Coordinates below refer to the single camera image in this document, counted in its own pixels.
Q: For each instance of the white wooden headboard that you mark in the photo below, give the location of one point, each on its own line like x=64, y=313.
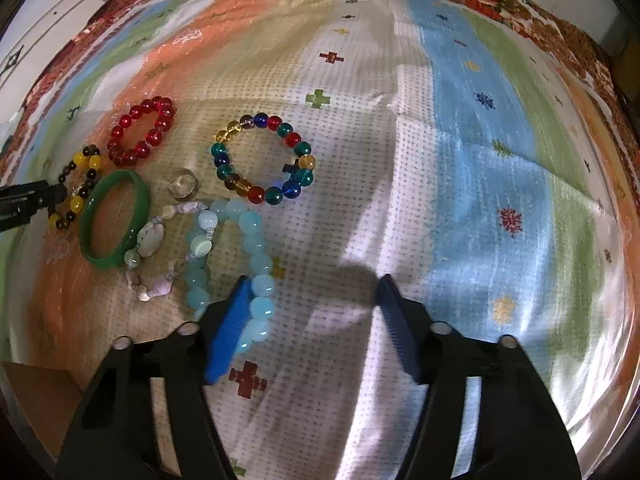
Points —
x=57, y=22

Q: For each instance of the striped colourful mat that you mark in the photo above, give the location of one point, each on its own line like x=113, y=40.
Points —
x=452, y=153

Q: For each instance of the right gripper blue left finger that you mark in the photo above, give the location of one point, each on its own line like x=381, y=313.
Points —
x=222, y=326

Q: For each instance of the floral brown bedsheet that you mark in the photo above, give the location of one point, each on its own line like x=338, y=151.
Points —
x=563, y=41

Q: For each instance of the green jade bangle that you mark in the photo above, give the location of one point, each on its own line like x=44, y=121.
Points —
x=115, y=212

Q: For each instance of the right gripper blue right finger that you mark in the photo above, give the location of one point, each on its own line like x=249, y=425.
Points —
x=404, y=321

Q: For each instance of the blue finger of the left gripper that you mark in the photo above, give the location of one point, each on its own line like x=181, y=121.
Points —
x=20, y=202

